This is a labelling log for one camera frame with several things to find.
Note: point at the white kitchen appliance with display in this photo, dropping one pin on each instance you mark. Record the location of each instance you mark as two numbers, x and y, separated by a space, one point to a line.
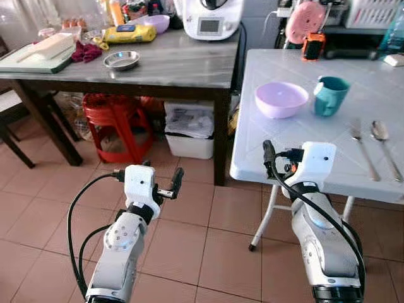
208 25

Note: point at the small lilac bowl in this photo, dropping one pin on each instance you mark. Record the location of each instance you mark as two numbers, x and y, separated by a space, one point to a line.
158 23

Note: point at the orange and black device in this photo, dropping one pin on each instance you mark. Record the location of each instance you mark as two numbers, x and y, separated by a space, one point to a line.
313 47

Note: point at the red plastic stool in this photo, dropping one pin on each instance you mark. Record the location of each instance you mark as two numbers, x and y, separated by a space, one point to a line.
117 110

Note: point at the round steel dish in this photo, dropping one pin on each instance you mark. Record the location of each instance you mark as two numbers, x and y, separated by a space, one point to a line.
121 60

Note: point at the white folding table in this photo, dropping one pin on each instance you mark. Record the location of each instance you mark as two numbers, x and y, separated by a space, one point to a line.
284 66

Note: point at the orange bottle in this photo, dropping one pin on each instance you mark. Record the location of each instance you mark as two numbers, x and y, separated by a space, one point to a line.
116 12

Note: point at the dark wooden chair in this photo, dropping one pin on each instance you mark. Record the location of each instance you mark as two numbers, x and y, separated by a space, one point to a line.
9 113

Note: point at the dark red cloth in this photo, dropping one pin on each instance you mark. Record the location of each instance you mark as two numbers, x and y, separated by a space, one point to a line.
85 52

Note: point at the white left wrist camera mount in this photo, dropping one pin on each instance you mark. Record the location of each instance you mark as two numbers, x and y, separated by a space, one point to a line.
139 189

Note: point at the steel fork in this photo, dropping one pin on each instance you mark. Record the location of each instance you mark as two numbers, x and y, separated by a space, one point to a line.
356 129

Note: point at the blue water bottle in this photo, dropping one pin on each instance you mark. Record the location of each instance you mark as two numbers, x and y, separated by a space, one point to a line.
394 35

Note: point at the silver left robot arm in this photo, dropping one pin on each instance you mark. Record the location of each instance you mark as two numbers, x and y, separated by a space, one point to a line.
123 252

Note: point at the long white block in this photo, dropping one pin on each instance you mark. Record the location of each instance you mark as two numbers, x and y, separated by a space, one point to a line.
47 45

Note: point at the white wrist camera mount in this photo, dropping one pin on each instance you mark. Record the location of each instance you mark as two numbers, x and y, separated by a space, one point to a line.
315 161
139 189

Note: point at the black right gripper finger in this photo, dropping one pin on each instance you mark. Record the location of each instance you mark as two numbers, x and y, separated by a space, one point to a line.
269 154

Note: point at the white storage box with papers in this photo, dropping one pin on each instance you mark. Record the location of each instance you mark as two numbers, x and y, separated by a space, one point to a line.
189 145

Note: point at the large lilac plastic bowl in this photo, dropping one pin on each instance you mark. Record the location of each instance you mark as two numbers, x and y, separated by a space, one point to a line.
281 101

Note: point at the teal plastic cup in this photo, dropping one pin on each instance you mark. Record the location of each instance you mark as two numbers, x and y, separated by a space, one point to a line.
331 98

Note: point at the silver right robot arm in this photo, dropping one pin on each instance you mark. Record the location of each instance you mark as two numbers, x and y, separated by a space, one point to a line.
322 246

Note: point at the yellow packet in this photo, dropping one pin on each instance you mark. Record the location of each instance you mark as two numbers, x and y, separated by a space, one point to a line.
129 35

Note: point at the steel spoon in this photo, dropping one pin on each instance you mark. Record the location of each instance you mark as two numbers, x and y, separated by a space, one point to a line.
379 130

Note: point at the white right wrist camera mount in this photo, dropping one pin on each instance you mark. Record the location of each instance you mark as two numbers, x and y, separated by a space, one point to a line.
315 161

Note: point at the white slatted basket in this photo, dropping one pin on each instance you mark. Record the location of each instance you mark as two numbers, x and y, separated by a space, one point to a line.
372 12

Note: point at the small white flat object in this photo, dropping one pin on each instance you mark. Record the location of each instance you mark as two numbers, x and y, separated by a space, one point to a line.
394 60

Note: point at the dark wooden marble-top table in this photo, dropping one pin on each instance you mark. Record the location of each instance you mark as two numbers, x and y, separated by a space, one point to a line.
177 63

